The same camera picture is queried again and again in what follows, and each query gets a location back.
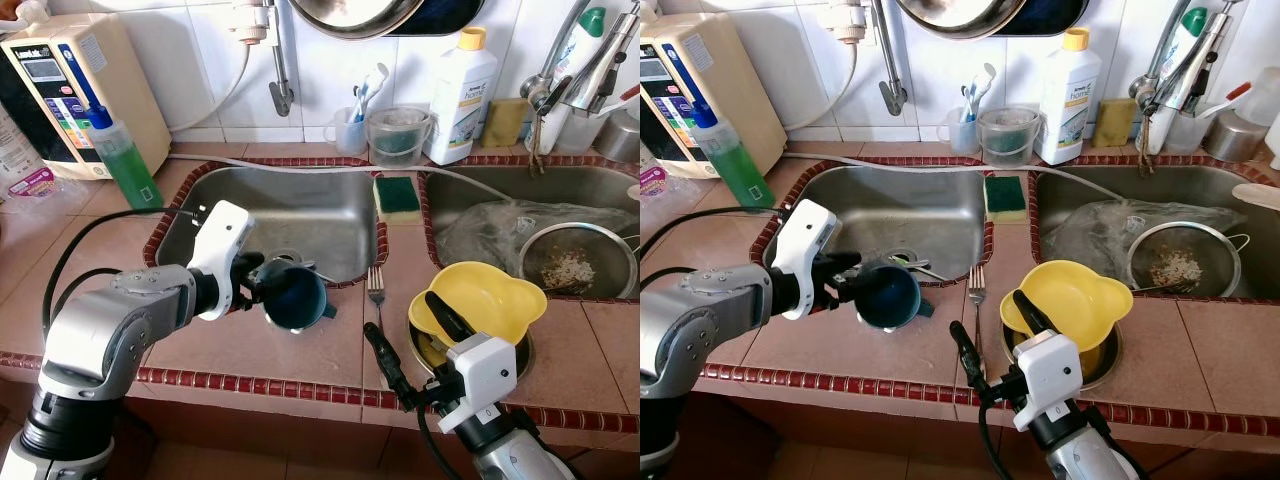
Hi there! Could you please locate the hanging black pan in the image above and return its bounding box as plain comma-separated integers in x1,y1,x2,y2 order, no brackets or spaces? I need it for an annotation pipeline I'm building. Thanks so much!
1000,0,1091,37
385,0,487,38

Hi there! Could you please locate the green yellow sponge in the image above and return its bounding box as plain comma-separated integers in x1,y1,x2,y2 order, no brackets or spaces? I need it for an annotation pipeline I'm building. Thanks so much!
984,175,1031,223
373,176,423,223

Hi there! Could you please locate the shallow steel bowl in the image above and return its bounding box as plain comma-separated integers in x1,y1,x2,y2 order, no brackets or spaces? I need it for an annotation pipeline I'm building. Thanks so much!
406,315,535,381
1000,320,1123,391

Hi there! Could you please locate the chrome sink faucet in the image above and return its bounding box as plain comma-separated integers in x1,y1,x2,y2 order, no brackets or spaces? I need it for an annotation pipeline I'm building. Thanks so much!
520,0,641,176
1128,0,1251,176

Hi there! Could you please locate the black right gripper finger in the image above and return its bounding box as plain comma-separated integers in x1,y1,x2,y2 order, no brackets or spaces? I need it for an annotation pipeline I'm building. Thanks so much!
950,320,1003,407
363,321,417,411
1012,289,1051,338
425,290,476,344

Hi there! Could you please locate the white detergent bottle yellow cap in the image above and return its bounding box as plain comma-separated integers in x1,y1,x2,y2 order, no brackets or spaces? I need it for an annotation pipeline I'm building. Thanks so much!
424,27,499,167
1034,27,1104,167

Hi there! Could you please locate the green dish soap bottle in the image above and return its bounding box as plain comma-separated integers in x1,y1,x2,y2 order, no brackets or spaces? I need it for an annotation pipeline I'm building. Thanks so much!
86,104,165,211
692,100,776,211

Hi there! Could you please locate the steel cup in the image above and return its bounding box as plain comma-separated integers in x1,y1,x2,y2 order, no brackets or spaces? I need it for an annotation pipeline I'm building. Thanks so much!
1200,108,1271,164
592,108,641,164

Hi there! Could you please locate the steel mesh strainer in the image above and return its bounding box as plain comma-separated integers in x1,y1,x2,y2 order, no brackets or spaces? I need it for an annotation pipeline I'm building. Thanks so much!
517,221,641,299
1127,221,1253,299

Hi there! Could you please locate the clear plastic container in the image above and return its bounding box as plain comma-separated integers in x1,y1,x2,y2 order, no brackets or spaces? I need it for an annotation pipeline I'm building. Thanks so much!
365,104,435,169
977,104,1044,169

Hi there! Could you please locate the thin white hose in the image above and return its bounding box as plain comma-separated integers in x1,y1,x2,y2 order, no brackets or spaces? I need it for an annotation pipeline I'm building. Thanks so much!
165,152,526,206
780,152,1136,206

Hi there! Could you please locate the white bottle green cap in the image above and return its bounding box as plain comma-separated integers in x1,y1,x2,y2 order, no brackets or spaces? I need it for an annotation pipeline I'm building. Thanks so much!
540,6,609,156
1150,6,1216,156

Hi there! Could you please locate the translucent toothbrush cup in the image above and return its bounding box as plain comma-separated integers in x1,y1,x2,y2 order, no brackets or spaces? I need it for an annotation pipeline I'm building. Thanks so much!
943,106,981,156
330,106,369,156

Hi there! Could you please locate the blue white toothbrush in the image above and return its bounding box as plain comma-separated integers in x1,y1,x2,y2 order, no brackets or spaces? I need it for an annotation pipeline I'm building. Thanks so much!
960,62,999,123
348,62,391,123

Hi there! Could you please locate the crumpled clear plastic bag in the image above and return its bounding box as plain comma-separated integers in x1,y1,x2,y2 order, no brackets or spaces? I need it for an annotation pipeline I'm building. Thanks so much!
437,198,641,276
1045,198,1241,276

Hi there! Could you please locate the blue mug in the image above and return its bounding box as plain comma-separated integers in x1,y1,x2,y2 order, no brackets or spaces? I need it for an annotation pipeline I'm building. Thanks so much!
850,258,937,333
255,255,339,334

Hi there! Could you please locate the yellow scouring pad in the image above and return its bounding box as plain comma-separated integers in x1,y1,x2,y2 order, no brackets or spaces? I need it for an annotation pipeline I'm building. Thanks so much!
1090,97,1138,149
480,97,529,149

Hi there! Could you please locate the white jar green lid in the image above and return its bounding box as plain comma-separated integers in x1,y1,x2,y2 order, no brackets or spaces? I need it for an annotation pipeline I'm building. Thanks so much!
0,100,29,181

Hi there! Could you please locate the chrome wall tap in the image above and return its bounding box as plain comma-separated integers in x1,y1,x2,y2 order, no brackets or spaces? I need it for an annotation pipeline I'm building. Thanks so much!
872,0,909,118
265,0,297,118

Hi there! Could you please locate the steel sink basin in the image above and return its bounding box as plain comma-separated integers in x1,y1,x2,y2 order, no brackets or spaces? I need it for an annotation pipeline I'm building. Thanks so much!
155,163,379,288
1030,165,1280,301
420,165,641,301
765,163,991,291

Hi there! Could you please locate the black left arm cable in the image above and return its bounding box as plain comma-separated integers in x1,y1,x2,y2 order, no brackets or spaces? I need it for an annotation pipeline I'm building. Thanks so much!
40,205,201,336
640,205,791,263

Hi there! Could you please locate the steel fork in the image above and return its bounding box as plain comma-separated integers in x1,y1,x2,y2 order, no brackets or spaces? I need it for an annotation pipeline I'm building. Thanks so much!
366,263,389,331
967,263,989,331

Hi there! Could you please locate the beige water ionizer machine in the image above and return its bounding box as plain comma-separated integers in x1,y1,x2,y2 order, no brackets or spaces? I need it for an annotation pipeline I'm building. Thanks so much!
0,14,173,183
640,14,788,181

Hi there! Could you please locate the hanging steel wok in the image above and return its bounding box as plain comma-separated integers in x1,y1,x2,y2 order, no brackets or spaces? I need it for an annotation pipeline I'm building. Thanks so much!
897,0,1041,41
287,0,431,41

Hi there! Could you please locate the white tap diverter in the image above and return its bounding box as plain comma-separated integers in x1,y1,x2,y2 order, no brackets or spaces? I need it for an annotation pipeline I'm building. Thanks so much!
228,0,277,47
835,0,873,47

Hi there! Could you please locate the yellow plastic bowl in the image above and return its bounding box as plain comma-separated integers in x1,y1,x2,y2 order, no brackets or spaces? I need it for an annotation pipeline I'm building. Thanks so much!
407,261,549,346
999,260,1135,351

